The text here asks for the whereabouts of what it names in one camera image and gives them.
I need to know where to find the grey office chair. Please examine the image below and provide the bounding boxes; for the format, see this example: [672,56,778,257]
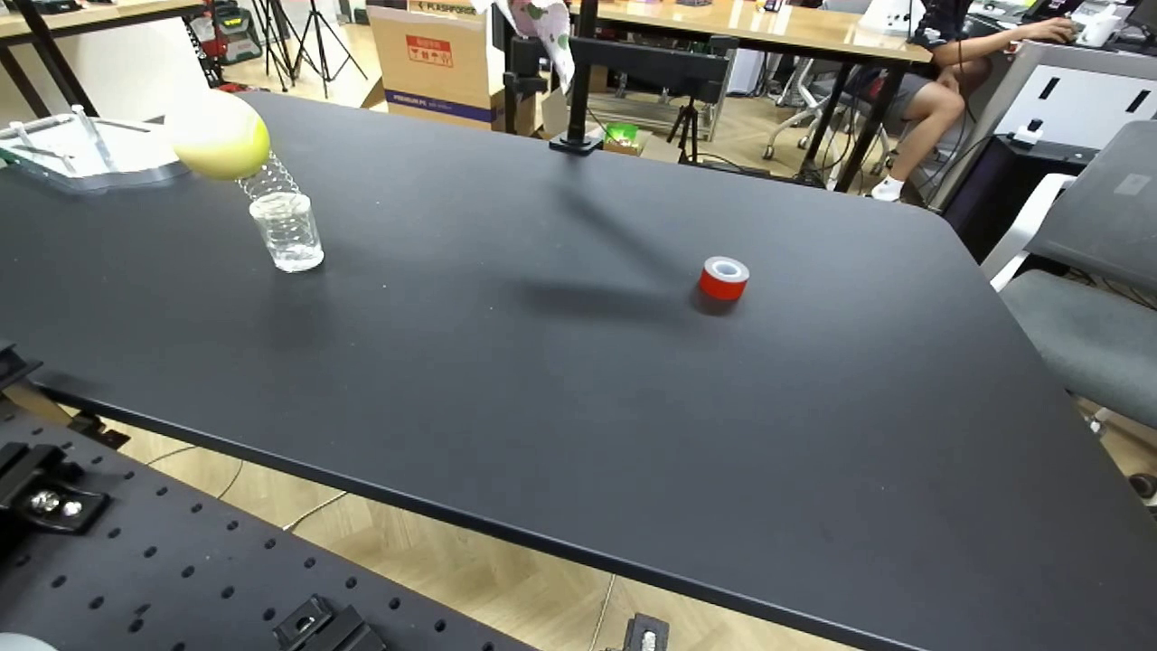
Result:
[979,115,1157,431]

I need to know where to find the long wooden desk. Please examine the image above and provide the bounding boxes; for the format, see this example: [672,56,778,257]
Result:
[593,0,940,189]

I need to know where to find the yellow ball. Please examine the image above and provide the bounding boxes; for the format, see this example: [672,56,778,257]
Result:
[165,91,275,184]

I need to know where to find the cardboard box with red logo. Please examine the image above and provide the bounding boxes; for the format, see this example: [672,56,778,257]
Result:
[366,0,510,132]

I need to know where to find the clear glass cup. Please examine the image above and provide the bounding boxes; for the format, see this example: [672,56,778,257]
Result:
[234,152,328,280]

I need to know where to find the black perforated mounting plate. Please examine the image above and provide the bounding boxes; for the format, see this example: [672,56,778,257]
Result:
[0,341,534,651]

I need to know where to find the black side cart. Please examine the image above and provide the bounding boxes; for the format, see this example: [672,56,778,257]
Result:
[569,32,740,108]

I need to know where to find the red tape roll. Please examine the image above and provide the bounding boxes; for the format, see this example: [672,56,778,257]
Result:
[696,254,752,310]

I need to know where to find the small wooden desk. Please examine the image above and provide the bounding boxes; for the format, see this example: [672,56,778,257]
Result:
[0,0,205,120]

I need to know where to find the black clamped pole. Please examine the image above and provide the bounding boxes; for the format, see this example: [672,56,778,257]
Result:
[546,0,607,160]

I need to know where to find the white slotted cabinet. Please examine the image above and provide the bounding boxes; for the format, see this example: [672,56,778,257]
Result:
[937,40,1157,233]

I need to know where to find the seated person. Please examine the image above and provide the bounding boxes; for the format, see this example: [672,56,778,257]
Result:
[863,0,1090,206]

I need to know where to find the black camera tripod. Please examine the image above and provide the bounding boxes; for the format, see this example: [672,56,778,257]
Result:
[662,96,716,172]

